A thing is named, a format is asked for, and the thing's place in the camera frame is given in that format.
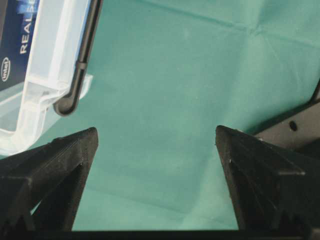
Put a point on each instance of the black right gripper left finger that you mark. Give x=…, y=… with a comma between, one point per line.
x=41, y=188

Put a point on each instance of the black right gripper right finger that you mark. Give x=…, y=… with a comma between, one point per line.
x=271, y=187

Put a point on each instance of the clear plastic storage case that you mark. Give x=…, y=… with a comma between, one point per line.
x=27, y=109

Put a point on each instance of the green table cloth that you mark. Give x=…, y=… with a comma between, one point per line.
x=166, y=74

